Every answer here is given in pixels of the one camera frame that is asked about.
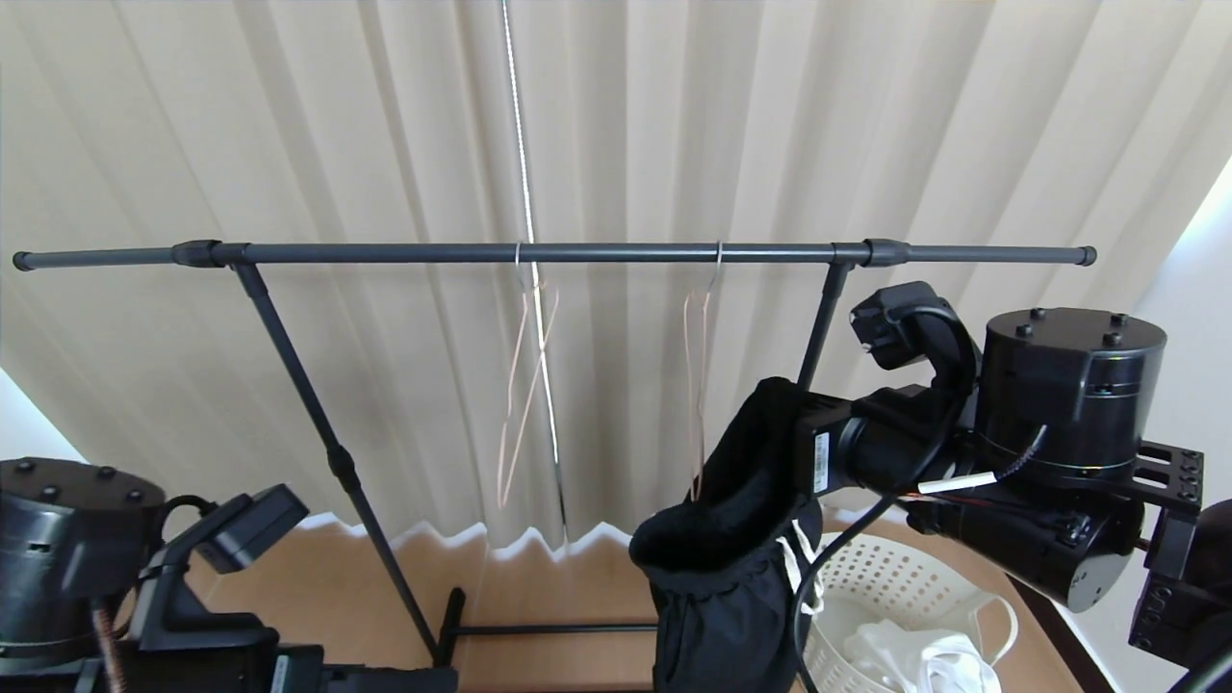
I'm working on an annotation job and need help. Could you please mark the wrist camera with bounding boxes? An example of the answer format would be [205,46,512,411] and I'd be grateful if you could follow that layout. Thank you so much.
[130,484,311,655]
[850,281,983,424]

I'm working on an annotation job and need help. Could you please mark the pink clothes hanger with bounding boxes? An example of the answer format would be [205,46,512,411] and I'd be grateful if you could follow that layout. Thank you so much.
[680,240,726,504]
[495,242,562,512]

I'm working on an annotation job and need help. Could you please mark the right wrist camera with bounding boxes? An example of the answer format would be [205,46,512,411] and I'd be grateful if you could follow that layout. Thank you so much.
[850,281,983,424]

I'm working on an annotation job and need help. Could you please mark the beige curtain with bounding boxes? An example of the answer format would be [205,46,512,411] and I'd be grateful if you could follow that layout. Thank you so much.
[0,0,1232,561]

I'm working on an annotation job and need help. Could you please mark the white laundry basket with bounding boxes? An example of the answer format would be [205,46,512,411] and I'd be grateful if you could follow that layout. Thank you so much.
[796,531,1020,693]

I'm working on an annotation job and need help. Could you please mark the white garment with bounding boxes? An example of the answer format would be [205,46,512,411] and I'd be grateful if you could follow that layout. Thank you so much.
[842,619,1004,693]

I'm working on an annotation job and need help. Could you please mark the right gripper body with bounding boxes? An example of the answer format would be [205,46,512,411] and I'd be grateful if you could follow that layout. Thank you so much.
[794,385,979,500]

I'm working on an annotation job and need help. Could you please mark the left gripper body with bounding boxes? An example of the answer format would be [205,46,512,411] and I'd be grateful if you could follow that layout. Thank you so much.
[130,626,328,693]

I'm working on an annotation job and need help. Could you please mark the black clothes rack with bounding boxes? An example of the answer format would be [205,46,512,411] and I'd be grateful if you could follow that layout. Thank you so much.
[12,238,1098,671]

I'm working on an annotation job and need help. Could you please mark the black cable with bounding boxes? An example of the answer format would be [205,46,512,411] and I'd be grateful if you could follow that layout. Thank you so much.
[790,495,902,693]

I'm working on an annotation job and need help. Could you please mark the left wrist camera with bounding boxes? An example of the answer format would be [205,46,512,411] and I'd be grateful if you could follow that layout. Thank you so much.
[130,484,311,655]

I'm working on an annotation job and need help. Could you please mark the black shorts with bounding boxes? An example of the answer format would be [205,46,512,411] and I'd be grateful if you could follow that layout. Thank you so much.
[629,375,828,693]

